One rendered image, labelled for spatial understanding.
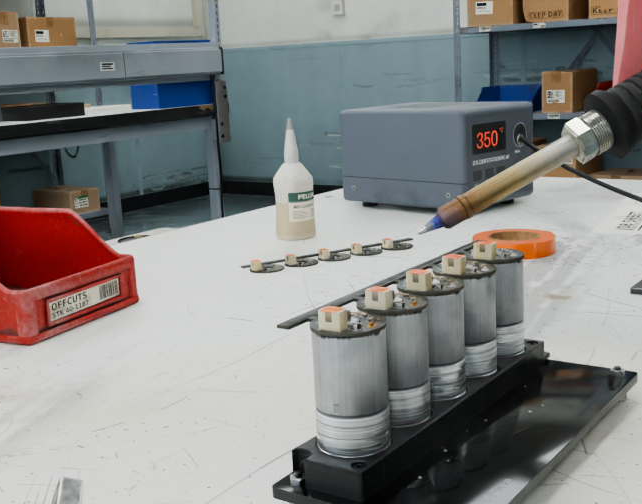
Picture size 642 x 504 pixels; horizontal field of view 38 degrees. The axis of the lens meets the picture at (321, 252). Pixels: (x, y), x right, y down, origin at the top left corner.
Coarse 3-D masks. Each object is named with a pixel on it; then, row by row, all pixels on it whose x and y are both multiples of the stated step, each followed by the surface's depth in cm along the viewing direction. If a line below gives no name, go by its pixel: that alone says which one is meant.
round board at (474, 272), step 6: (474, 264) 38; (480, 264) 37; (486, 264) 37; (492, 264) 37; (432, 270) 37; (438, 270) 37; (468, 270) 36; (474, 270) 36; (480, 270) 36; (492, 270) 36; (450, 276) 36; (456, 276) 36; (462, 276) 36; (468, 276) 36; (474, 276) 36; (480, 276) 36
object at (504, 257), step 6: (468, 252) 40; (504, 252) 39; (510, 252) 39; (516, 252) 39; (522, 252) 39; (468, 258) 39; (498, 258) 38; (504, 258) 38; (510, 258) 38; (516, 258) 38; (522, 258) 39
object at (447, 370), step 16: (432, 304) 34; (448, 304) 34; (432, 320) 34; (448, 320) 34; (432, 336) 34; (448, 336) 34; (432, 352) 34; (448, 352) 34; (464, 352) 35; (432, 368) 34; (448, 368) 34; (464, 368) 35; (432, 384) 34; (448, 384) 34; (464, 384) 35; (432, 400) 34
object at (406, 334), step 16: (416, 304) 32; (400, 320) 31; (416, 320) 32; (400, 336) 32; (416, 336) 32; (400, 352) 32; (416, 352) 32; (400, 368) 32; (416, 368) 32; (400, 384) 32; (416, 384) 32; (400, 400) 32; (416, 400) 32; (400, 416) 32; (416, 416) 32
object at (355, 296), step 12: (480, 240) 42; (456, 252) 40; (420, 264) 38; (432, 264) 38; (396, 276) 36; (336, 300) 33; (348, 300) 33; (312, 312) 32; (288, 324) 30; (300, 324) 31
